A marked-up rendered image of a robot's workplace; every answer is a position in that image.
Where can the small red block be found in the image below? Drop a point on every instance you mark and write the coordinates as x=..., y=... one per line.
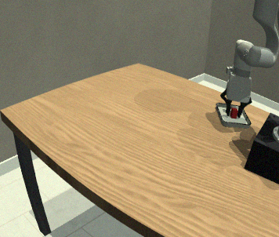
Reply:
x=233, y=113

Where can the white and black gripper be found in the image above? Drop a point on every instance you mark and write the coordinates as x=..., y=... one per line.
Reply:
x=237, y=89

